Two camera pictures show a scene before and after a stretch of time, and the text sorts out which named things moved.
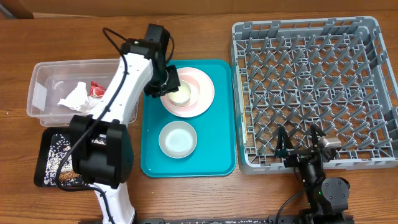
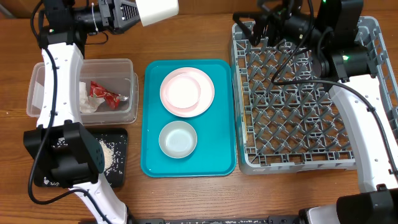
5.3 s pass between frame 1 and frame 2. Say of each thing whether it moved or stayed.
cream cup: moved
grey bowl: stayed
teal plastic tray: stayed
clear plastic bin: stayed
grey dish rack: stayed
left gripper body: moved
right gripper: moved
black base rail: stayed
